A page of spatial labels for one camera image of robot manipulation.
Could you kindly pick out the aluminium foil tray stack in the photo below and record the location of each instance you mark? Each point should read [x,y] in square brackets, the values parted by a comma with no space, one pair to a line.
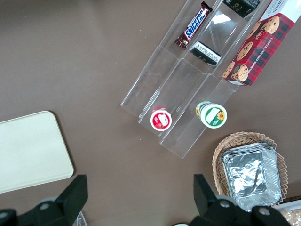
[249,174]

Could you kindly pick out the clear acrylic stepped display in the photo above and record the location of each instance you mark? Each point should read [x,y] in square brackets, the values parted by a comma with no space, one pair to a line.
[178,77]

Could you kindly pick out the clear bag of chips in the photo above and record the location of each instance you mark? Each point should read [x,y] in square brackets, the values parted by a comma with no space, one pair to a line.
[293,217]

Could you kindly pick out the Snickers chocolate bar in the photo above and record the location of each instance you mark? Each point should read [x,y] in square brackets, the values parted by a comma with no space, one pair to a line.
[195,26]

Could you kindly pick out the red lid yogurt cup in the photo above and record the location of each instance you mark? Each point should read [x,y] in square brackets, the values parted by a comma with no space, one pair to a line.
[161,120]

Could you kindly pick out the white rectangular snack bin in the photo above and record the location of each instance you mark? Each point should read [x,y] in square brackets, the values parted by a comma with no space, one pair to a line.
[289,206]

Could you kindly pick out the green lid sunflower cup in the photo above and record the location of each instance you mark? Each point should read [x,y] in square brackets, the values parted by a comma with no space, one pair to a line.
[214,116]

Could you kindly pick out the cream rectangular plastic tray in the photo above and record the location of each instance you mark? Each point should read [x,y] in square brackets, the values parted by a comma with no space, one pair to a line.
[30,150]

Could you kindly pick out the light wicker basket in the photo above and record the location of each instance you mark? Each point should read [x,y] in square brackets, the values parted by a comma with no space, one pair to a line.
[219,150]

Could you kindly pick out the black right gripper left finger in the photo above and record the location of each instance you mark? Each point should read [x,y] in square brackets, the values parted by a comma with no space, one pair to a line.
[58,209]

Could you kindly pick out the red tartan cookie box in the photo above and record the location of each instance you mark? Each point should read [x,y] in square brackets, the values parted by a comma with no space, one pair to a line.
[263,51]

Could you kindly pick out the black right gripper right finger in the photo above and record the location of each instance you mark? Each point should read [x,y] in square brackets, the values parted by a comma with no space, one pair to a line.
[211,212]

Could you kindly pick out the clear acrylic bottle rack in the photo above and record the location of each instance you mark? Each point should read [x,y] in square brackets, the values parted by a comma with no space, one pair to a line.
[81,219]

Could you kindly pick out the black box with gold print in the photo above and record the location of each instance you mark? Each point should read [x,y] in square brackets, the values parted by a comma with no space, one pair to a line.
[240,7]

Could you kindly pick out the black box with white label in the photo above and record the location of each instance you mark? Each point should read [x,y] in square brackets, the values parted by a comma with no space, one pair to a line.
[204,55]

